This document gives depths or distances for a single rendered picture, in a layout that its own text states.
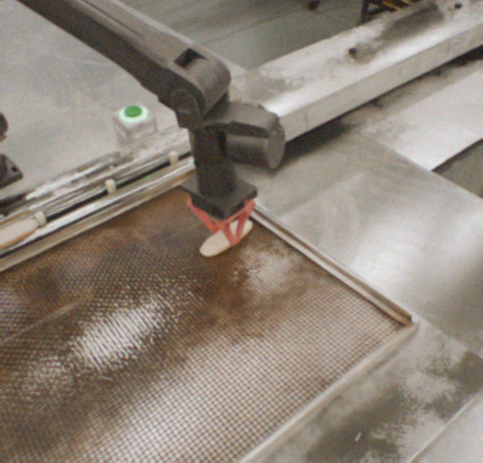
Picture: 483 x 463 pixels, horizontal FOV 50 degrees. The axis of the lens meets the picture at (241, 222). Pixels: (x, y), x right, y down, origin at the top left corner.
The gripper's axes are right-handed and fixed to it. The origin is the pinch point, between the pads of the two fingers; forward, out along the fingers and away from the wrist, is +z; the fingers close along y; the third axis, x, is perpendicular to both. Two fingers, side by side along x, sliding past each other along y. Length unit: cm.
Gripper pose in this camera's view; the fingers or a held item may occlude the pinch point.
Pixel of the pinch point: (225, 234)
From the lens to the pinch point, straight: 80.1
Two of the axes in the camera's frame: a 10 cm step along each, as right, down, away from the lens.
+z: 1.1, 7.8, 6.2
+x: -7.1, 4.9, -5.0
